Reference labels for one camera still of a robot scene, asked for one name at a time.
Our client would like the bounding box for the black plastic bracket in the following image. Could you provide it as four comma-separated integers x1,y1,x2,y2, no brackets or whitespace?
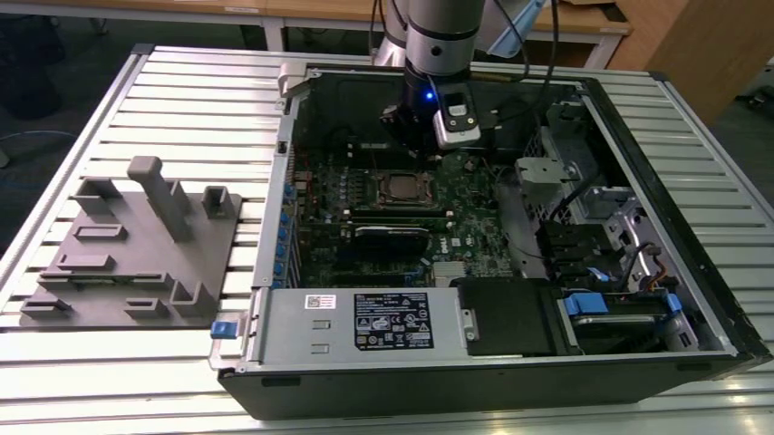
535,220,626,278

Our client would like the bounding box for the grey parts rack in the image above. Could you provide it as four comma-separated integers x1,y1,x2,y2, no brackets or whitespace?
18,155,245,328

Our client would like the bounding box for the black plastic shroud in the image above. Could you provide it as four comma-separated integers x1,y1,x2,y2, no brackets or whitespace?
457,276,570,359

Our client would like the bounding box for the coloured wire bundle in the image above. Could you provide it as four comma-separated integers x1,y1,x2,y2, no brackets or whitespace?
640,265,674,292

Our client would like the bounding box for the black open PC case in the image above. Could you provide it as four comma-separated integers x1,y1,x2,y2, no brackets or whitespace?
209,62,774,421

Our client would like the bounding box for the black camera cable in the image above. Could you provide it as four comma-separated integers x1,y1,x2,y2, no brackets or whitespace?
530,0,563,123
495,0,533,83

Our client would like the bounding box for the silver power supply unit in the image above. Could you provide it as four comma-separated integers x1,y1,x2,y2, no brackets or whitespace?
245,285,471,364

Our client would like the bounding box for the pale blue teach pendant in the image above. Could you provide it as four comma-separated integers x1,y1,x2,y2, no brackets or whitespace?
486,0,546,56

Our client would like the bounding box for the blue disk carrier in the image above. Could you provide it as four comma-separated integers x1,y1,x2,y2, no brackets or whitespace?
559,289,685,355

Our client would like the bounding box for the silver metal bracket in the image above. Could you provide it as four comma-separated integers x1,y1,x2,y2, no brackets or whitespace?
513,156,577,198

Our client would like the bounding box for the wooden cabinet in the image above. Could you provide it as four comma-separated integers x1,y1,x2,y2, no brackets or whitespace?
628,0,774,131

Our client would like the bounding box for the black graphics card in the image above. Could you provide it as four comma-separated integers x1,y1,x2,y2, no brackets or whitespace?
353,225,433,258

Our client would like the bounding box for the silver chipset heatsink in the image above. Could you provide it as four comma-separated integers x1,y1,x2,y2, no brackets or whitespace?
433,260,471,279

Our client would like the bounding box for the silver CPU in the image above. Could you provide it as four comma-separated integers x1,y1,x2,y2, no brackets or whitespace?
390,174,425,198

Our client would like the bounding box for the green motherboard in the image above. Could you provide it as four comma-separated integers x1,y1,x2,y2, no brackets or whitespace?
289,147,527,289

